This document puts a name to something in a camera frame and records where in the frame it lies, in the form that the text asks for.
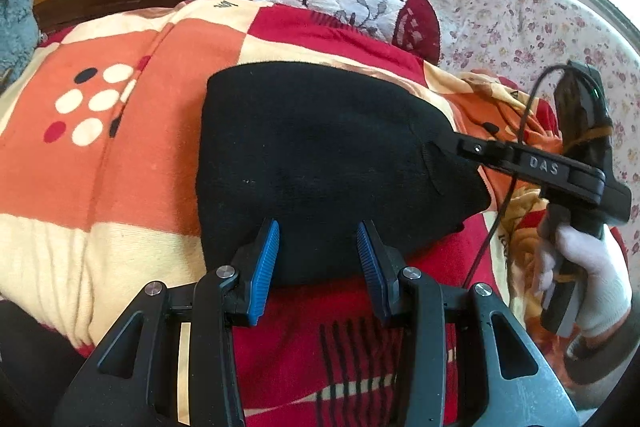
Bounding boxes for grey-blue fluffy cloth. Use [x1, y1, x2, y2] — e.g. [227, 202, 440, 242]
[0, 0, 42, 78]

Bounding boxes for white pink floral bed sheet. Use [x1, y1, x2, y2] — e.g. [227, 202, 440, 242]
[435, 0, 640, 208]

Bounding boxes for person's right forearm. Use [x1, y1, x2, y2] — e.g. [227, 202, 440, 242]
[565, 307, 637, 389]

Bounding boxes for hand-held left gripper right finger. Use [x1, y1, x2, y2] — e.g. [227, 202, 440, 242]
[356, 220, 553, 427]

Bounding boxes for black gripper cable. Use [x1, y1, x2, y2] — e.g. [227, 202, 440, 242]
[462, 64, 581, 290]

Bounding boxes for person's right hand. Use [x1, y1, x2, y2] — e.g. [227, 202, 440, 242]
[530, 223, 634, 339]

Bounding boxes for red orange cream printed blanket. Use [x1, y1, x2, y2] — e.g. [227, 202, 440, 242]
[0, 0, 631, 427]

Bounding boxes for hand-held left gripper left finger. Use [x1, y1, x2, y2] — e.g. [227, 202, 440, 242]
[52, 218, 281, 427]

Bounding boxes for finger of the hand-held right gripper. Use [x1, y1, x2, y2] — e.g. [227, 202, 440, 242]
[452, 132, 527, 176]

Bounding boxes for black pants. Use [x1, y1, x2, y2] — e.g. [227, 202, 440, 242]
[195, 61, 492, 289]

